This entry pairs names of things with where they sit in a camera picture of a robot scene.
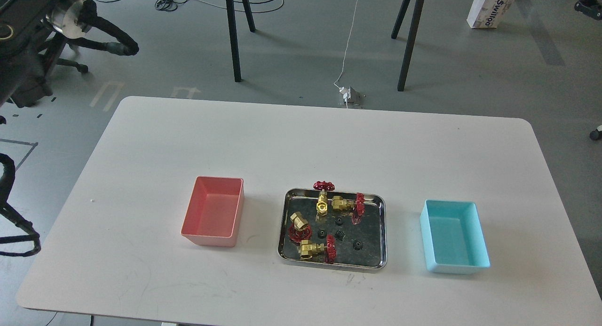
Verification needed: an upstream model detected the white power adapter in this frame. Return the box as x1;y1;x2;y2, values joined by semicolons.
338;87;363;107

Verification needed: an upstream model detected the stainless steel tray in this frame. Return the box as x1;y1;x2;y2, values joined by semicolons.
277;188;387;270

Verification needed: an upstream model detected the black table leg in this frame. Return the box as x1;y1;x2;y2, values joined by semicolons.
226;0;256;82
390;0;425;92

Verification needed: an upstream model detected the white paper bag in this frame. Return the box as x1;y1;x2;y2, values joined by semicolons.
467;0;515;29

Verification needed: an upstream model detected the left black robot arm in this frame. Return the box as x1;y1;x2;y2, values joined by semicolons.
0;0;139;108

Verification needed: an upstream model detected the brass valve bottom red handle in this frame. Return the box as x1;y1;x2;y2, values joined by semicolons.
299;234;337;263

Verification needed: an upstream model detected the pink plastic box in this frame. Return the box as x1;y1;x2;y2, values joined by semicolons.
181;176;245;247

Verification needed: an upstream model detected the black table leg right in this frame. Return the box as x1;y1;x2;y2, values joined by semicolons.
390;0;425;92

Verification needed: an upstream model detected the brass valve upright red handle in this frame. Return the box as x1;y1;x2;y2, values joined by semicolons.
313;181;335;219

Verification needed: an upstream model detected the brass valve top right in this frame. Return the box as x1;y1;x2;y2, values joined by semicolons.
331;192;365;216

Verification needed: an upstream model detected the black table leg left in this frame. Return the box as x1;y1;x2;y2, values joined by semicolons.
226;0;256;82

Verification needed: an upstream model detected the white cable on floor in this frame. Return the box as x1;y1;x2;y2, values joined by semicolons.
333;0;362;89

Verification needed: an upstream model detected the light blue plastic box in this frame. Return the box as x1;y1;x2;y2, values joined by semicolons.
420;199;491;275

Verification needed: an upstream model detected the brass valve red handle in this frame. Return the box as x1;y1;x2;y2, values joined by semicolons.
288;212;312;244
299;234;337;263
313;181;335;219

